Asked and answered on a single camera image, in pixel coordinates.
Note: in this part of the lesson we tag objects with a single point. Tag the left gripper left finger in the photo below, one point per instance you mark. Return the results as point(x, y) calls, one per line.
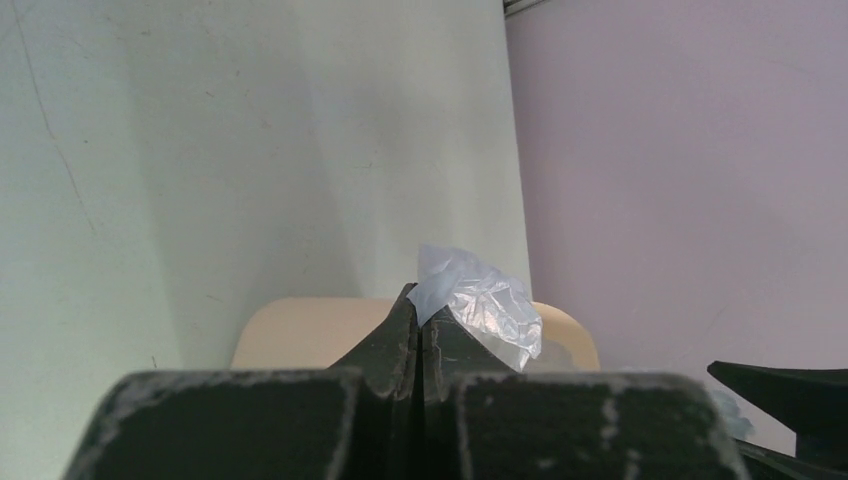
point(352, 420)

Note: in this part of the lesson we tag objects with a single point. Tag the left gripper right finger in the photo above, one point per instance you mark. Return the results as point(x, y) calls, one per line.
point(486, 421)

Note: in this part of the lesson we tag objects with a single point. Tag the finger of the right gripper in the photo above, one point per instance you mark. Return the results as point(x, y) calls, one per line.
point(811, 403)
point(765, 464)

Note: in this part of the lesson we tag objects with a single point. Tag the blue plastic trash bag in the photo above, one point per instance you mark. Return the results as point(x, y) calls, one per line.
point(495, 308)

